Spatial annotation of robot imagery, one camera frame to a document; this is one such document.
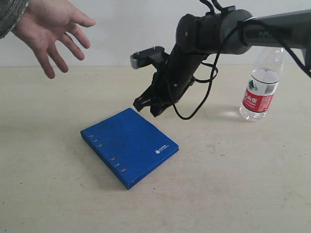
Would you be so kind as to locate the blue ring binder notebook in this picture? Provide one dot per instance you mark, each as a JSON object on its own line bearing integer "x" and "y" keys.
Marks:
{"x": 129, "y": 145}

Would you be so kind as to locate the person's open hand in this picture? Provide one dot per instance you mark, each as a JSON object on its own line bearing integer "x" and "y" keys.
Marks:
{"x": 45, "y": 22}

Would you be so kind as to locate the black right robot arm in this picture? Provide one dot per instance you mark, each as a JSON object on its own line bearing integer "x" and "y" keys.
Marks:
{"x": 232, "y": 32}

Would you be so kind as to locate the clear plastic water bottle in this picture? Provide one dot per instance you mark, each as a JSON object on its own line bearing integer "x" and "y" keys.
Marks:
{"x": 262, "y": 84}

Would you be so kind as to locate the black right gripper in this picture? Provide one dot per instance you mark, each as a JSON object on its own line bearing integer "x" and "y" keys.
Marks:
{"x": 170, "y": 81}

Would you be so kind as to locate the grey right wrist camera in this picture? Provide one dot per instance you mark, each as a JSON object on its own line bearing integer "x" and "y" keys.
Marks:
{"x": 151, "y": 56}

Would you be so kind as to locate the grey knit sleeve forearm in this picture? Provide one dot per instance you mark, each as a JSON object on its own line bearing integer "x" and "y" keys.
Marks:
{"x": 10, "y": 13}

